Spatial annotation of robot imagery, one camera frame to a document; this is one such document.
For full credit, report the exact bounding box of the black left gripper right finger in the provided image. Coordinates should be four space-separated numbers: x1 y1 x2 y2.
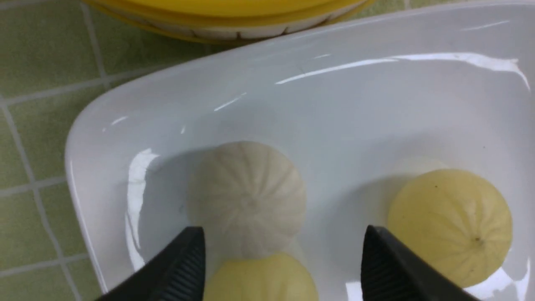
360 225 477 301

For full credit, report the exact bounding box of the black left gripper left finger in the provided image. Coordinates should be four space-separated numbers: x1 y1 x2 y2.
99 227 206 301

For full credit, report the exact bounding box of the yellow steamed bun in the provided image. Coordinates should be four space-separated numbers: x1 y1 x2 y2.
203 252 319 301
387 169 513 288

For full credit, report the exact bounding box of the white steamed bun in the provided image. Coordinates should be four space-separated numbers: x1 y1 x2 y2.
186 141 307 259

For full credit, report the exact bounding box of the white square plate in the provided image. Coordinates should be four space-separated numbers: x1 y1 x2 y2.
65 0 535 301

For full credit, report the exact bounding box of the bamboo steamer basket yellow rim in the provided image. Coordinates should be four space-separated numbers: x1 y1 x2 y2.
87 0 373 44

